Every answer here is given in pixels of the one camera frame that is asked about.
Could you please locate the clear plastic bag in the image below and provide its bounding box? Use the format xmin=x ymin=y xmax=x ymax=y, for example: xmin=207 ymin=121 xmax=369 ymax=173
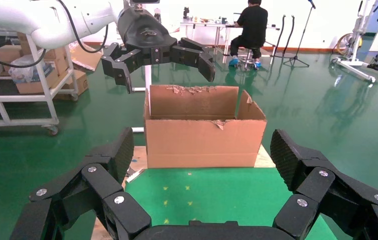
xmin=8 ymin=54 xmax=54 ymax=84

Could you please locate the large open cardboard carton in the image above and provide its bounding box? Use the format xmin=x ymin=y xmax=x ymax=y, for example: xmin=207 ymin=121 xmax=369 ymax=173
xmin=143 ymin=84 xmax=268 ymax=169

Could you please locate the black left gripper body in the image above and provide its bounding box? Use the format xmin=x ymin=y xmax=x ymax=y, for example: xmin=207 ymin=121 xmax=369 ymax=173
xmin=117 ymin=6 xmax=179 ymax=66

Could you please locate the white equipment floor stand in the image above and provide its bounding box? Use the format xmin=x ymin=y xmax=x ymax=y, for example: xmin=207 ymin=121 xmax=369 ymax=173
xmin=331 ymin=0 xmax=378 ymax=84

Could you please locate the white shelf cart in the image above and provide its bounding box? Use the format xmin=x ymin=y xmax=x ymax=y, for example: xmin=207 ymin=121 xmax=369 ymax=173
xmin=0 ymin=26 xmax=80 ymax=137

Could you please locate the chrome wheeled stool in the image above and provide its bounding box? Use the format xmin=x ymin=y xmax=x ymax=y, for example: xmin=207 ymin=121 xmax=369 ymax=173
xmin=238 ymin=47 xmax=260 ymax=71

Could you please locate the green table cloth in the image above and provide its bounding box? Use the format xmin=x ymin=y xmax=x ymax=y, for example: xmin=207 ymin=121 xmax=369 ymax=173
xmin=124 ymin=167 xmax=339 ymax=240

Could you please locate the white metal floor frame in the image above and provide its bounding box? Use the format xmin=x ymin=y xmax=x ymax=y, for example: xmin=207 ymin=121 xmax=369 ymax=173
xmin=129 ymin=64 xmax=153 ymax=134

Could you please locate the flat cardboard sheet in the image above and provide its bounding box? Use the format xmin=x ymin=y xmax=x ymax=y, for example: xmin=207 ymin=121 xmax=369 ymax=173
xmin=69 ymin=41 xmax=104 ymax=72

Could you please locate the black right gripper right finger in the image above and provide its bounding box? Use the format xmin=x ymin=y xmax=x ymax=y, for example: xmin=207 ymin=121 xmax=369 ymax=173
xmin=270 ymin=129 xmax=378 ymax=240

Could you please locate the big brown storage box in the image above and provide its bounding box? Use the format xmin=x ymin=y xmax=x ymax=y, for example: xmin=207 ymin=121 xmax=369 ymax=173
xmin=15 ymin=62 xmax=60 ymax=95

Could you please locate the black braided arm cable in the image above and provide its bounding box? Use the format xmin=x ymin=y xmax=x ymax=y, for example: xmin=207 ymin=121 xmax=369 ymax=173
xmin=0 ymin=0 xmax=110 ymax=69

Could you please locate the small brown storage box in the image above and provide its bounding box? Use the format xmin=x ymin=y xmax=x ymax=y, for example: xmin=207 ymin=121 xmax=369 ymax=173
xmin=0 ymin=44 xmax=24 ymax=64

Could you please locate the seated person in black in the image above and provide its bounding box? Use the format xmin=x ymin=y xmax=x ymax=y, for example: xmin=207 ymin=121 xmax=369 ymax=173
xmin=228 ymin=0 xmax=269 ymax=69

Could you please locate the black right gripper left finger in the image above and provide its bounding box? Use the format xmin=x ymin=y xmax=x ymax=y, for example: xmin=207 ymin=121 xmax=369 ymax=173
xmin=9 ymin=126 xmax=152 ymax=240

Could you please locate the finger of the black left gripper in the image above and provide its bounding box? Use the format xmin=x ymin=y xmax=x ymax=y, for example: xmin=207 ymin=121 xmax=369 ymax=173
xmin=171 ymin=37 xmax=217 ymax=83
xmin=101 ymin=42 xmax=144 ymax=95

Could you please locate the black tripod stand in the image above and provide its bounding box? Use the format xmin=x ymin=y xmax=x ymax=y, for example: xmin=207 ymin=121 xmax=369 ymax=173
xmin=283 ymin=0 xmax=316 ymax=69

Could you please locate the black pole stand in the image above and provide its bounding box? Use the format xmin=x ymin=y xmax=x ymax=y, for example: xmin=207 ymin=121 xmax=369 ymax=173
xmin=270 ymin=14 xmax=287 ymax=65
xmin=282 ymin=14 xmax=296 ymax=58

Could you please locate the brown box with print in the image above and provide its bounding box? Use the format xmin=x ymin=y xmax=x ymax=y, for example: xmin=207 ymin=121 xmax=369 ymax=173
xmin=54 ymin=69 xmax=89 ymax=101

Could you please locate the white metal desk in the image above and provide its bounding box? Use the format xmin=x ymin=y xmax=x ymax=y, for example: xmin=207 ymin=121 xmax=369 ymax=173
xmin=179 ymin=20 xmax=281 ymax=64

